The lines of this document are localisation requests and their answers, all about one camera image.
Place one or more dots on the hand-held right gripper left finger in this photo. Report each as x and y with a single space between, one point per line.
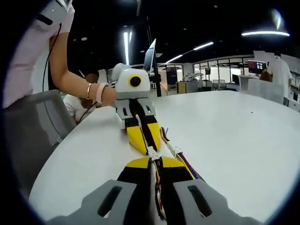
112 201

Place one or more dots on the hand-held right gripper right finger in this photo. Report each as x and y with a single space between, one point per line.
194 201

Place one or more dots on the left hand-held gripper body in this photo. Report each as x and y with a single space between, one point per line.
131 91

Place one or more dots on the person's left hand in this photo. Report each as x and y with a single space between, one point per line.
110 97

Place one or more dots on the pink wrist band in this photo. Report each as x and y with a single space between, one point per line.
101 93

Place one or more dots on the black pole stand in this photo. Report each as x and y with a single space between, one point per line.
155 70

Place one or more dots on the tilted computer monitor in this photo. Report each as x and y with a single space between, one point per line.
150 56

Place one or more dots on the gold bangle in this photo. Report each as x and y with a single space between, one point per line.
89 91

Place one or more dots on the dark standing sign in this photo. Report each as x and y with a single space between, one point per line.
171 78

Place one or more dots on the ceiling light strip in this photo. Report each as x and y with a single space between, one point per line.
202 46
264 33
127 48

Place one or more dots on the yellow cabinet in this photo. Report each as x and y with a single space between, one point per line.
181 87

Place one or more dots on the person in pink shirt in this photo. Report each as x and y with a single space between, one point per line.
30 61

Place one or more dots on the grey mesh office chair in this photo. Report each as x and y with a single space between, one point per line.
30 131

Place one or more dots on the white worn device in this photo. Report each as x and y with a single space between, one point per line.
54 11

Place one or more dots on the wall screen with red picture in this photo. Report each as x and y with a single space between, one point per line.
256 66

